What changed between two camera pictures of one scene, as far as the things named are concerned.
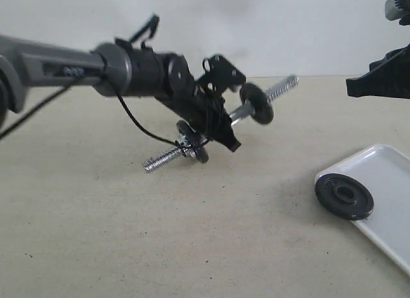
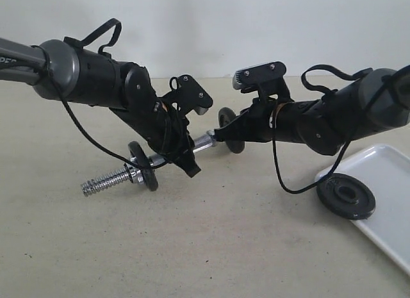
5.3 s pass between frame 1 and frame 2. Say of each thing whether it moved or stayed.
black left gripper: moved
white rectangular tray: stayed
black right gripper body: moved
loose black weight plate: stayed
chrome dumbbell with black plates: moved
